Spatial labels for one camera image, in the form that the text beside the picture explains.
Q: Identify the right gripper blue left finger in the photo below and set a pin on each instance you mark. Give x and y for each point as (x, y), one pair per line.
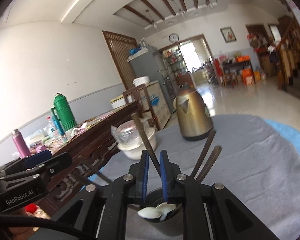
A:
(129, 189)

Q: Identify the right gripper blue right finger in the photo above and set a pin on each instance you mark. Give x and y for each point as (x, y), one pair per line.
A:
(184, 191)

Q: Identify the white ceramic spoon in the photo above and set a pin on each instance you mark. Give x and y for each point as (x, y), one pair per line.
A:
(164, 209)
(149, 213)

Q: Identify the dark grey utensil holder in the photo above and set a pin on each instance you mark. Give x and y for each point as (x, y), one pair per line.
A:
(167, 218)

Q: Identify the purple thermos bottle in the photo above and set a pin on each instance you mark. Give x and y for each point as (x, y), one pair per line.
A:
(20, 144)

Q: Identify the white plastic basin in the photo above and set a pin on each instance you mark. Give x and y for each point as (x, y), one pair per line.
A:
(134, 152)

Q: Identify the dark chopstick leaning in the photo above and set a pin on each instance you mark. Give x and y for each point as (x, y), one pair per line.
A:
(209, 164)
(203, 153)

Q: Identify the clear plastic bag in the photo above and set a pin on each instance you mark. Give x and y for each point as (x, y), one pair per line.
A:
(126, 134)

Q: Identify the dark carved wooden bench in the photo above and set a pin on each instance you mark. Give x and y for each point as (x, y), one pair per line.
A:
(96, 145)

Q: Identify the gold electric kettle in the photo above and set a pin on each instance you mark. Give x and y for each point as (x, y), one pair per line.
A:
(194, 119)

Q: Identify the dark chopstick in holder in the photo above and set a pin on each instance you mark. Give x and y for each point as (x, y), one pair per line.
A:
(146, 142)

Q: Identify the green thermos jug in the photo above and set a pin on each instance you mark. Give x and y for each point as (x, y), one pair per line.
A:
(62, 112)

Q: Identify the grey refrigerator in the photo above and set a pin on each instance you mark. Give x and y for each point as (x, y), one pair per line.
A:
(149, 62)

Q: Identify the wooden stair railing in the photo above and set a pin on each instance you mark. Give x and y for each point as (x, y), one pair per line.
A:
(289, 54)

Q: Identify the round wall clock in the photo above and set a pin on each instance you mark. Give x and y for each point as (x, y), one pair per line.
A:
(173, 38)

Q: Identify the framed wall picture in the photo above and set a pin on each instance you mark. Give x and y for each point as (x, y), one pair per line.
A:
(228, 34)

